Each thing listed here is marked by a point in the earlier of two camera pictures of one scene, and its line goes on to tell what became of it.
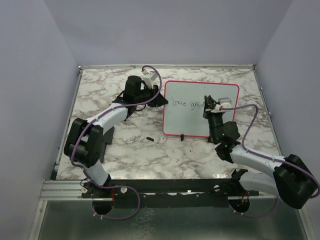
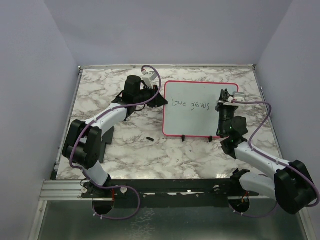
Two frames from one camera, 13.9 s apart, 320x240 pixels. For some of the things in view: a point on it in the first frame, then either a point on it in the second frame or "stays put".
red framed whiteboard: x=183 y=103 stays put
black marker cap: x=149 y=139 stays put
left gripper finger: x=160 y=101 stays put
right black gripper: x=210 y=104 to x=225 y=95
